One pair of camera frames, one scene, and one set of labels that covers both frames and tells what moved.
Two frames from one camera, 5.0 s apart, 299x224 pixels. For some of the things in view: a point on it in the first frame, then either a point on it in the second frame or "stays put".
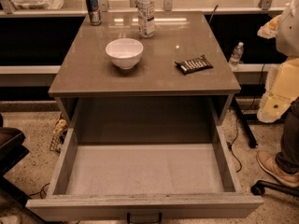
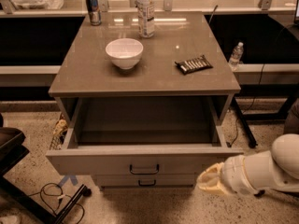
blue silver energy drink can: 92,1 stays put
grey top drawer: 138,181 → 141,135
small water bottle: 235,56 stays put
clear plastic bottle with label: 146,14 stays put
